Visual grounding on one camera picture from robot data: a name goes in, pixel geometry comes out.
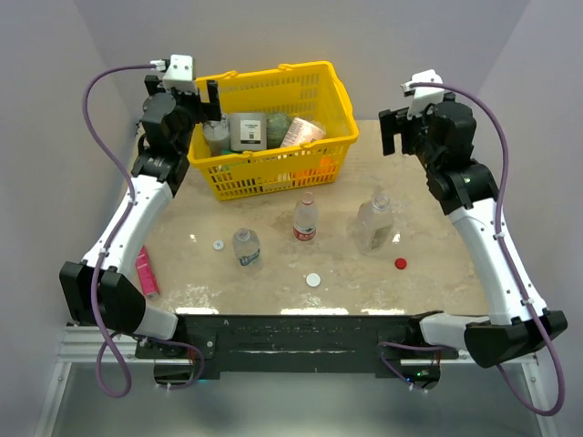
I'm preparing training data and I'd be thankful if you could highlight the large clear square bottle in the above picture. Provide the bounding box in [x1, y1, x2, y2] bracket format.
[355, 193, 394, 253]

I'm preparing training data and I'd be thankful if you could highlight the white bottle cap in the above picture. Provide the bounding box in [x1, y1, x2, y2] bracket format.
[306, 272, 322, 288]

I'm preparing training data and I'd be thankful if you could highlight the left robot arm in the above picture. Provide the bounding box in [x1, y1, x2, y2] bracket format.
[59, 75, 221, 357]

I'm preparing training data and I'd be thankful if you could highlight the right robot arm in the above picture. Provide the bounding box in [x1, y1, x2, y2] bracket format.
[379, 93, 568, 368]

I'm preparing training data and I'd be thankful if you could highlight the red label water bottle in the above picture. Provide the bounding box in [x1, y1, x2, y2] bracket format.
[293, 192, 318, 241]

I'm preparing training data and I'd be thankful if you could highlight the red bottle cap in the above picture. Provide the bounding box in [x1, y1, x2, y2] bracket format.
[394, 258, 407, 269]

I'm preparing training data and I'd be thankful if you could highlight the blue label water bottle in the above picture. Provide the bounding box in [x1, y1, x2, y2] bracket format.
[232, 228, 261, 268]

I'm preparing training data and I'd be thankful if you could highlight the grey crumpled can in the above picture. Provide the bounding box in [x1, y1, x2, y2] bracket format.
[203, 114, 230, 157]

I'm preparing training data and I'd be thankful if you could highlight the grey box with label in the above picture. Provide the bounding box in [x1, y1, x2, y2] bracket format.
[229, 112, 267, 152]

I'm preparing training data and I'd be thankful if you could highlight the green round vegetable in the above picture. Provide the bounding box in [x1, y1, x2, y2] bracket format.
[266, 112, 292, 149]

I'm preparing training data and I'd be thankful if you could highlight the orange item in basket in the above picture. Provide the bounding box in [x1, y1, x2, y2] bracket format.
[291, 157, 337, 186]

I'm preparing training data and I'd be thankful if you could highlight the yellow plastic basket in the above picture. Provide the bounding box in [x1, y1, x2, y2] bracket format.
[188, 61, 359, 200]

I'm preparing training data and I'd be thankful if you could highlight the pink printed package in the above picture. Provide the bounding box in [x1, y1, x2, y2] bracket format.
[280, 117, 326, 147]

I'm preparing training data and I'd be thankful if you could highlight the pink snack packet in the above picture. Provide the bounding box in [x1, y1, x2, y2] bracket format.
[135, 246, 159, 299]

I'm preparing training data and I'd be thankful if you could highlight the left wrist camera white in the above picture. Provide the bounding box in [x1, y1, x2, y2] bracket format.
[149, 55, 199, 95]

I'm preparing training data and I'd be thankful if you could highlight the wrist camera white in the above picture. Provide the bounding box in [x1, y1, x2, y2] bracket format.
[149, 55, 199, 95]
[401, 69, 445, 120]

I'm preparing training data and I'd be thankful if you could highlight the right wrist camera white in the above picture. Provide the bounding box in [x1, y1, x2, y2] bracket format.
[401, 69, 445, 120]

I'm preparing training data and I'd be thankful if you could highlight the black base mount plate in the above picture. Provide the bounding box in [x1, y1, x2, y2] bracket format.
[136, 314, 458, 381]

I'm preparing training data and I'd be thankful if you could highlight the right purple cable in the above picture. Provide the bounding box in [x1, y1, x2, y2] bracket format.
[377, 81, 567, 416]

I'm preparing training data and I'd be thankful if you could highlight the purple cable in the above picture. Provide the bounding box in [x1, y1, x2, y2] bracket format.
[85, 64, 206, 399]
[377, 81, 567, 416]

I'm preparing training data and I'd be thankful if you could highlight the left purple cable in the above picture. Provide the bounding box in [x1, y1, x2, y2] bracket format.
[85, 64, 206, 399]

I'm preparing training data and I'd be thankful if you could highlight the aluminium frame rail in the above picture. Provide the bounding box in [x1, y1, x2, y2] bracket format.
[36, 327, 557, 436]

